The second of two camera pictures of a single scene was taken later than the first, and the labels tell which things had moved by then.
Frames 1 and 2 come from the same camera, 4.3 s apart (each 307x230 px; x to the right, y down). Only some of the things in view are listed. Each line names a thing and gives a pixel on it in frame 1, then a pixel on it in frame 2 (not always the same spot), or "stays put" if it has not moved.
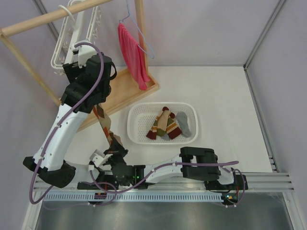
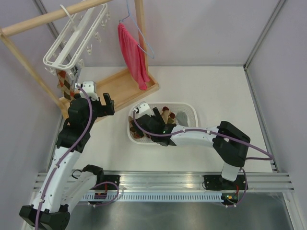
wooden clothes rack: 122,92 stays put
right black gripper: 117,150 → 158,118
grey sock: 185,128 stays put
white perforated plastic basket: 141,116 stays put
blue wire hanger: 145,52 stays put
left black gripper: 74,72 → 107,109
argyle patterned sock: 105,120 → 135,132
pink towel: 133,55 stays put
